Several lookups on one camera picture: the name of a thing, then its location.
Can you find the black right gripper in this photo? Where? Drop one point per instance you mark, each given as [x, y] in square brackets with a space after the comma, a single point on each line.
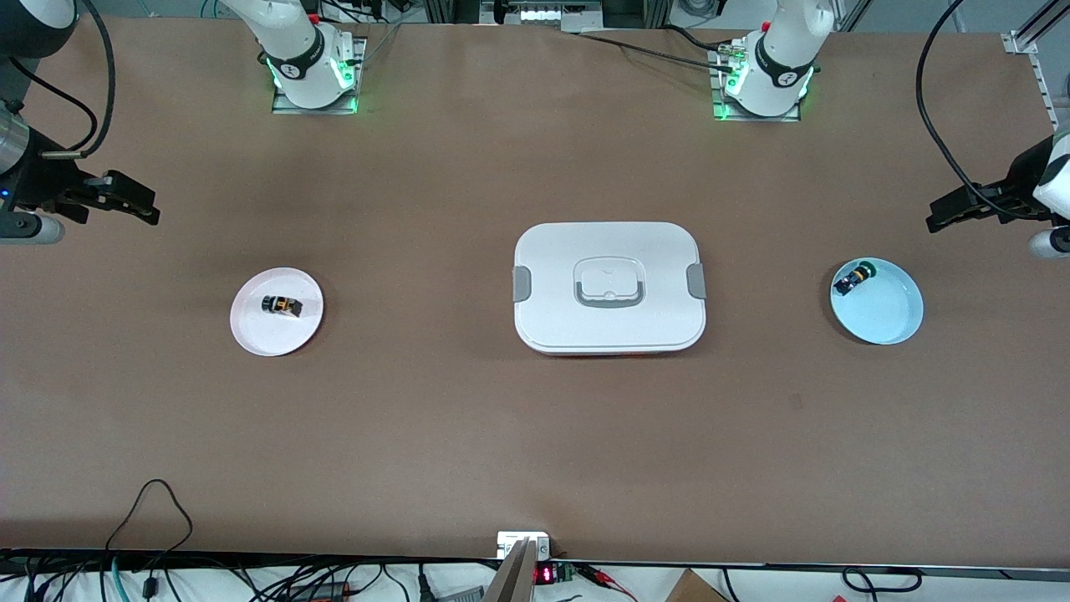
[40, 181]

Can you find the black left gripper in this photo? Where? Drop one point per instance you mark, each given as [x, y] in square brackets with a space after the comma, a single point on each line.
[1021, 182]

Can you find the orange and black switch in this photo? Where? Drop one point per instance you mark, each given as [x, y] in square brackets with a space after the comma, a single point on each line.
[282, 306]

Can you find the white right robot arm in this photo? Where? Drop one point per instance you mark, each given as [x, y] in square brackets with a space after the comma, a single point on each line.
[297, 50]

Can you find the small toy car, right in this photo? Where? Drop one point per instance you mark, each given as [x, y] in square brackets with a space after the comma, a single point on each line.
[857, 278]

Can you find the light blue round plate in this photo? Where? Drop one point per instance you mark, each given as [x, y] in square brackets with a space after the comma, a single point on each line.
[886, 313]

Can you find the pink round plate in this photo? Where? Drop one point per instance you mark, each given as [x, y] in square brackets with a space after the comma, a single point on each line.
[276, 330]

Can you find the white lidded lunch box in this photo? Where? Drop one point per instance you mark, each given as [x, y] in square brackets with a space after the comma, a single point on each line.
[610, 288]

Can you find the black power adapter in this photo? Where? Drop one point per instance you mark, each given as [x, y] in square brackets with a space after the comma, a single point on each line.
[322, 591]

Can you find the brown cardboard piece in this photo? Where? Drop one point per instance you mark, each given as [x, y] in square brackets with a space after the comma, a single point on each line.
[694, 588]

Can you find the small white device box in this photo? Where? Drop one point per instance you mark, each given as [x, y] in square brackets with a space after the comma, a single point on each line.
[506, 542]

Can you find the short aluminium profile bar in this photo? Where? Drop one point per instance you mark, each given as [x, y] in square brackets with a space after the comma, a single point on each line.
[512, 577]

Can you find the red LED display module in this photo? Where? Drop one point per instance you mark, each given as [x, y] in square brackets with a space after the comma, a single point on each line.
[547, 575]

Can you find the aluminium frame rail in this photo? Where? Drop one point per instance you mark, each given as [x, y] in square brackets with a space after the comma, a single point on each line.
[1036, 50]

